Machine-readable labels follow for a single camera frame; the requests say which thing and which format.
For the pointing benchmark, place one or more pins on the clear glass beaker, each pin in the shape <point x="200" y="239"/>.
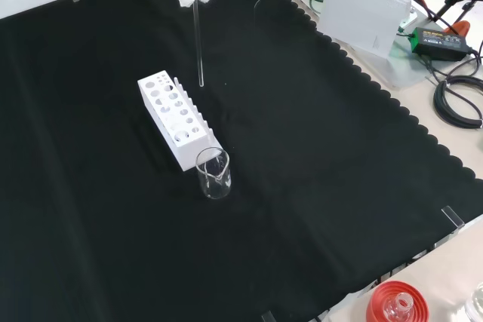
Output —
<point x="213" y="186"/>

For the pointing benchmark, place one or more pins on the grey base plate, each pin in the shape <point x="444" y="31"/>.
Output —
<point x="407" y="69"/>

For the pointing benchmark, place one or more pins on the clear glass vessel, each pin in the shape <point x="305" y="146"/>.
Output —
<point x="476" y="307"/>

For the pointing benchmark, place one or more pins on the red ribbed flask stand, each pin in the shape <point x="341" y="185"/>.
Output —
<point x="381" y="299"/>

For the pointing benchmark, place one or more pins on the white test tube rack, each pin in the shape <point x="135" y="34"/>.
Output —
<point x="185" y="156"/>

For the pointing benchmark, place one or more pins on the black cloth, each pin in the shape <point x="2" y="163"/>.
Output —
<point x="302" y="148"/>

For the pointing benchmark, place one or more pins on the orange plastic part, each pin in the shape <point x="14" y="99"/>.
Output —
<point x="460" y="28"/>

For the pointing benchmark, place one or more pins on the black power adapter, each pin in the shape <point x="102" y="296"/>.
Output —
<point x="437" y="43"/>

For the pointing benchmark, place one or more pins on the clear glass rod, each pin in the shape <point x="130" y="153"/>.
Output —
<point x="198" y="35"/>

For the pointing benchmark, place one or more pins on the pale board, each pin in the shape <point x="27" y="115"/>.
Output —
<point x="358" y="16"/>

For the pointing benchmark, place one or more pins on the clear round-bottom flask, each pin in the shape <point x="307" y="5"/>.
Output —
<point x="394" y="312"/>

